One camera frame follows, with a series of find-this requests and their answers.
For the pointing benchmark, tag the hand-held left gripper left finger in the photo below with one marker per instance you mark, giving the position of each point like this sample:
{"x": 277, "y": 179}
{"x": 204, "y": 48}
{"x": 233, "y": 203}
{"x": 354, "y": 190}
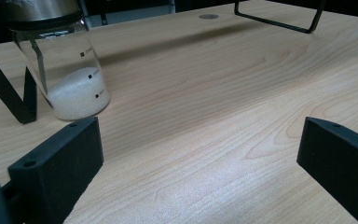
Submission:
{"x": 59, "y": 168}

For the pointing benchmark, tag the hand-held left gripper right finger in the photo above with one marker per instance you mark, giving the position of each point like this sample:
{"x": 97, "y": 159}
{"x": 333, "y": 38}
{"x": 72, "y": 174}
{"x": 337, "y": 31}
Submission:
{"x": 341, "y": 161}

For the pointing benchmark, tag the glass jar with steel lid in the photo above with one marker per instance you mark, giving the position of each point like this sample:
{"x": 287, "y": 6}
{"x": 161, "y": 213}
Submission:
{"x": 74, "y": 99}

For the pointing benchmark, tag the round metal table grommet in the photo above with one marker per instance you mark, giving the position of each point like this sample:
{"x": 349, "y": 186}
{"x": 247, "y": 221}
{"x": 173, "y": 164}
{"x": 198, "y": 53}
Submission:
{"x": 208, "y": 16}

